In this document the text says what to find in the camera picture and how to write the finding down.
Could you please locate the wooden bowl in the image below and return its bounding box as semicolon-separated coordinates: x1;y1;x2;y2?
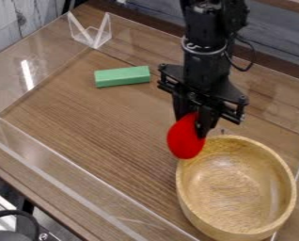
177;135;297;241

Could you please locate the black metal table bracket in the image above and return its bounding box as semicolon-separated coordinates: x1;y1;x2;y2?
15;199;61;241

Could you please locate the clear acrylic enclosure wall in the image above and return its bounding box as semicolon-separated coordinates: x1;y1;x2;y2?
0;118;199;241

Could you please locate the green rectangular block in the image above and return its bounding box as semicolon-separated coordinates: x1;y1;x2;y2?
95;66;151;88

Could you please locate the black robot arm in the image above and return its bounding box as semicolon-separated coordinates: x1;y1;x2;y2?
159;0;249;138

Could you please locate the black cable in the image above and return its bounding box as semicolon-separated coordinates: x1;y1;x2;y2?
0;209;42;241

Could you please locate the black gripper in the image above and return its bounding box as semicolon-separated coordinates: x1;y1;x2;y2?
158;47;249;138

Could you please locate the clear acrylic corner bracket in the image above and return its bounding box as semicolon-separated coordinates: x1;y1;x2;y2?
67;12;113;49

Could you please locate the red felt strawberry toy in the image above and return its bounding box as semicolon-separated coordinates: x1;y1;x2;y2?
167;112;205;159

